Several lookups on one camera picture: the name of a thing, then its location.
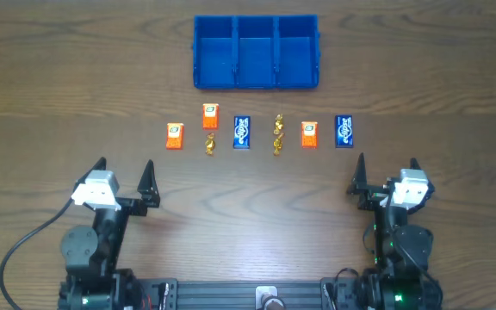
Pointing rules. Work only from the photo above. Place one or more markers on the gold candy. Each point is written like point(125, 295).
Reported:
point(209, 144)
point(278, 124)
point(278, 144)

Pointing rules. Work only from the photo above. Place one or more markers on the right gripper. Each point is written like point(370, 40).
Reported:
point(373, 198)

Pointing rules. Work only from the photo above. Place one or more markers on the blue candy pack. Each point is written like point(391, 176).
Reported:
point(241, 132)
point(343, 131)

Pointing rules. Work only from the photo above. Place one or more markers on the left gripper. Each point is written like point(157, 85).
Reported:
point(134, 207)

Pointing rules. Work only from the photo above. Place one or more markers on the mounting rail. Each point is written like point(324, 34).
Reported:
point(222, 295)

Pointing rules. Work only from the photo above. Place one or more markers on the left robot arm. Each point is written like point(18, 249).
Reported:
point(110, 241)

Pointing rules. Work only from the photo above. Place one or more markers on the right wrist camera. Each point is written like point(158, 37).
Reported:
point(409, 187)

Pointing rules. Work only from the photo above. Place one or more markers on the orange candy box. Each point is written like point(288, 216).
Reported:
point(175, 138)
point(210, 119)
point(309, 138)

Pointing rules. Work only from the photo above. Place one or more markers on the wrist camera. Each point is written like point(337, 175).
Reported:
point(409, 187)
point(97, 189)

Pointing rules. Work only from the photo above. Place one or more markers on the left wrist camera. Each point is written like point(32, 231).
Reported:
point(97, 189)

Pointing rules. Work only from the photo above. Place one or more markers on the blue tray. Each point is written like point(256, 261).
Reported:
point(256, 64)

